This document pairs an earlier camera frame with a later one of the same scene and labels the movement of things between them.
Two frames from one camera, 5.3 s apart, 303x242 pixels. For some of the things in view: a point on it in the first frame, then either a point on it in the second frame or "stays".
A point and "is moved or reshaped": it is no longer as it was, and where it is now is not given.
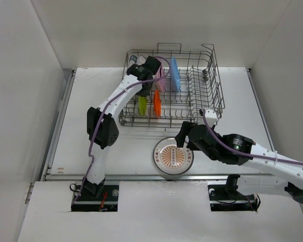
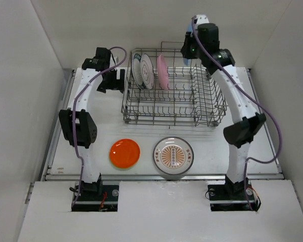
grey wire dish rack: x=187 y=83 stays
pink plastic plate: x=159 y=84 is moved or reshaped
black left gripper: x=145 y=92 → x=116 y=84
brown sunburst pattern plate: x=170 y=159 stays
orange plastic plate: x=157 y=104 → x=124 y=153
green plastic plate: x=142 y=105 → x=122 y=169
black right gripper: x=181 y=136 → x=189 y=37
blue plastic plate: x=174 y=73 → x=187 y=61
